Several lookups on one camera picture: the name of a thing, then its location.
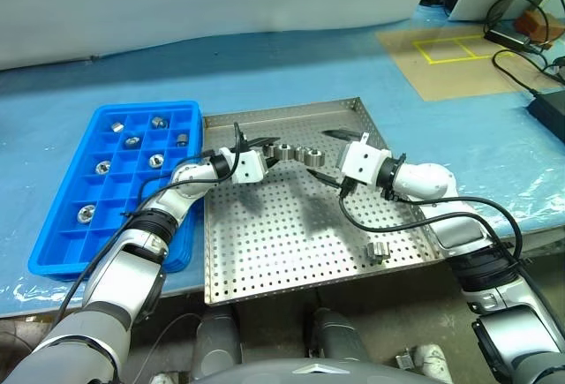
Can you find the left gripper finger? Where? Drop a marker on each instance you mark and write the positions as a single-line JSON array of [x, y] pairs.
[[262, 140], [270, 163]]

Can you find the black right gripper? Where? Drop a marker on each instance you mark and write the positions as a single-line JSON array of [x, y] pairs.
[[345, 185]]

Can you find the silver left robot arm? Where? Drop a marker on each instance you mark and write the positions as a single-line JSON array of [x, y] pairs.
[[110, 278]]

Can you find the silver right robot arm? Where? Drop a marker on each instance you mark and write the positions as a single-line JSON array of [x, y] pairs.
[[424, 178]]

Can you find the blue compartment tray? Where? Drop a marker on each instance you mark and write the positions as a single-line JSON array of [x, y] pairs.
[[110, 190]]

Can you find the perforated metal tray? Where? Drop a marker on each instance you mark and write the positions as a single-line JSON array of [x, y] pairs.
[[273, 243]]

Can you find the blue plastic table cover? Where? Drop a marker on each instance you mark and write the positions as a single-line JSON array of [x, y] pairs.
[[287, 62]]

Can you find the brown cardboard mat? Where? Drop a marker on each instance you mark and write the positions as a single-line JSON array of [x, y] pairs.
[[450, 79]]

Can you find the grey rounded cylinder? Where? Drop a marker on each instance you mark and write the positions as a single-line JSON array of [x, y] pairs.
[[335, 335], [216, 344]]

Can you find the small black power adapter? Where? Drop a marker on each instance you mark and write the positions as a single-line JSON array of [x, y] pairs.
[[505, 36]]

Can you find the grey robot torso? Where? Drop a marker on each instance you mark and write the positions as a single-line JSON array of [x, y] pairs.
[[313, 373]]

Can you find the large black power brick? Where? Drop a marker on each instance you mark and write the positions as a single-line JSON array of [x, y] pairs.
[[549, 110]]

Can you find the white wrapped bundle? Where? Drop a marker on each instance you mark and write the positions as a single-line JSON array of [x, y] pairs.
[[167, 378]]

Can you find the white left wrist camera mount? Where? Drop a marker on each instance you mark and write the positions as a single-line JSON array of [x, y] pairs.
[[245, 170]]

